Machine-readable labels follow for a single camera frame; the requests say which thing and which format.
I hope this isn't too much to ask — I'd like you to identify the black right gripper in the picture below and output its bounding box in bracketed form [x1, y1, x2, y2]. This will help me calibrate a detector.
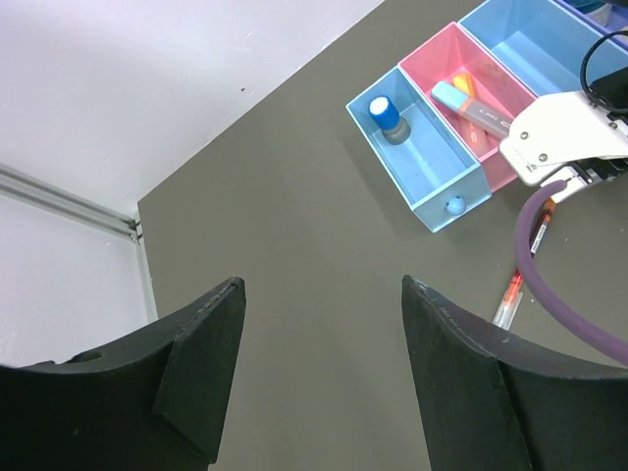
[581, 31, 628, 119]

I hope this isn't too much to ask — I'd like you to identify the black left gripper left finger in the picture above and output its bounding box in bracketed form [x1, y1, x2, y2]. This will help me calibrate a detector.
[1, 277, 245, 470]

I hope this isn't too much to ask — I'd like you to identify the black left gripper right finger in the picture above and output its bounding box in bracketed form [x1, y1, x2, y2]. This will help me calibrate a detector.
[401, 276, 627, 470]

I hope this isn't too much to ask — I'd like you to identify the purple plastic drawer bin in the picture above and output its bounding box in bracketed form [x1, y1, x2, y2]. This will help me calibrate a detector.
[557, 0, 627, 34]

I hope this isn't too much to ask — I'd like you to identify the light blue drawer bin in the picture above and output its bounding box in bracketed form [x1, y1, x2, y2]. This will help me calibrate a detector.
[459, 0, 602, 95]

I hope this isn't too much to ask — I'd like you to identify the blue white highlighter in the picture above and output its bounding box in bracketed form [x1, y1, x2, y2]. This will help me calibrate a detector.
[431, 81, 511, 139]

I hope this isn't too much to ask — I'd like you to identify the pink plastic drawer bin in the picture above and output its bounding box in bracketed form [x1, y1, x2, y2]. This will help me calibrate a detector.
[399, 23, 536, 192]

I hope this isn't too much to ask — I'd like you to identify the pink orange highlighter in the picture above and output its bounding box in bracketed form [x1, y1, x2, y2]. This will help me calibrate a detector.
[451, 73, 501, 156]

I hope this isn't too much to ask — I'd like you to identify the blue end drawer bin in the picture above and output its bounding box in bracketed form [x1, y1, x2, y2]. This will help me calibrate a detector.
[346, 67, 492, 233]

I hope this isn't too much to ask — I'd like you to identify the blue round jar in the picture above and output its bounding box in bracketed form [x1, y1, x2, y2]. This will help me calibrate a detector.
[566, 0, 612, 26]

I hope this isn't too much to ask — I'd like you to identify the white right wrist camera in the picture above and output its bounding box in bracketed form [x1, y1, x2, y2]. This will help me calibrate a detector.
[499, 91, 627, 203]

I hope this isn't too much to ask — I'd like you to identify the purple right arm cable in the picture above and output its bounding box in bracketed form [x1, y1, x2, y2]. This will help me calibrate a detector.
[513, 180, 628, 367]

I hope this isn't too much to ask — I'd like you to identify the aluminium frame rail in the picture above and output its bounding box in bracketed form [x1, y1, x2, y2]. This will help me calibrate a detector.
[1, 164, 158, 323]

